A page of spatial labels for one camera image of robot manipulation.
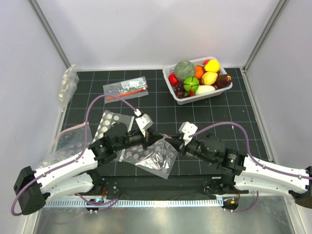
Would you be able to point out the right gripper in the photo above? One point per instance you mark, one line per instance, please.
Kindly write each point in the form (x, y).
(178, 141)

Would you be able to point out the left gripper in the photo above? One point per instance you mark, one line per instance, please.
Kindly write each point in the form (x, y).
(151, 136)

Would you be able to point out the pink zipper dotted bag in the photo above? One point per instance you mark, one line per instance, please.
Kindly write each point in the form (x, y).
(157, 159)

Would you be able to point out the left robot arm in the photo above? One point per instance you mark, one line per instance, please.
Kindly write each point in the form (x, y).
(32, 186)

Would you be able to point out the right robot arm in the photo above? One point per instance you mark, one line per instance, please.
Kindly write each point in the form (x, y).
(243, 172)

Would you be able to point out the white zipper dotted bag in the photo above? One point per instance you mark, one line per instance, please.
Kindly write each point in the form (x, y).
(108, 119)

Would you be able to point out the red zipper clear bag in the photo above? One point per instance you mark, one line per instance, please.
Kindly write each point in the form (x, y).
(128, 89)

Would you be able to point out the black grid cutting mat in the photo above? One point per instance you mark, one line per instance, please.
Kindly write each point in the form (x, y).
(233, 105)

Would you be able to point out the purple grapes bunch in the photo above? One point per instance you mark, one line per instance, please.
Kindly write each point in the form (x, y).
(179, 90)

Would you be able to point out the red chili pepper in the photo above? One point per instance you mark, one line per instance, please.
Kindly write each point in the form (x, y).
(190, 93)

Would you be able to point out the red tomato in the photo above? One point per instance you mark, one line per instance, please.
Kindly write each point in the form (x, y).
(173, 80)

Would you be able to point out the bright green round fruit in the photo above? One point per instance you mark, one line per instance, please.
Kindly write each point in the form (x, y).
(191, 84)

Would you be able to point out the yellow lemon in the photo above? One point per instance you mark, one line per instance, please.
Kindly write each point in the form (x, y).
(209, 78)

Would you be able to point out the green netted melon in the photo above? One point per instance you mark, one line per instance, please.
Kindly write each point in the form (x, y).
(184, 69)

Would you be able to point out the orange fruit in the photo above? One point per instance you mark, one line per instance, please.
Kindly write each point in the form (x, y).
(199, 71)

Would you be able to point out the dark red apple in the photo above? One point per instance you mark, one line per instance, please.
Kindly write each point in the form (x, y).
(223, 81)

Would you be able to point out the yellow red peach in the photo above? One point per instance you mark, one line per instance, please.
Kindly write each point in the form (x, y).
(212, 66)

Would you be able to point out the crumpled bags pile left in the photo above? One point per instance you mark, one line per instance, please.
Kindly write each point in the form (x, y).
(68, 143)

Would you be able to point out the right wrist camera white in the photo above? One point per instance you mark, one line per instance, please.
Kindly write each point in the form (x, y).
(187, 129)

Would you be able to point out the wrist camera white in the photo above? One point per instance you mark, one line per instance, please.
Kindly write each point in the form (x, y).
(187, 129)
(143, 121)

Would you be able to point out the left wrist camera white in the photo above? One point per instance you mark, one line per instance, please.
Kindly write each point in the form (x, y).
(143, 121)

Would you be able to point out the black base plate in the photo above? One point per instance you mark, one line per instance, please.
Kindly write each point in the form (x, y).
(175, 187)

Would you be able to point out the white slotted cable duct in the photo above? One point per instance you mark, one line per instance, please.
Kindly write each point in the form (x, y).
(79, 203)

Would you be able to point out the bag stack at wall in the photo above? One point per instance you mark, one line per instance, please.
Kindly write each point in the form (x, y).
(68, 86)

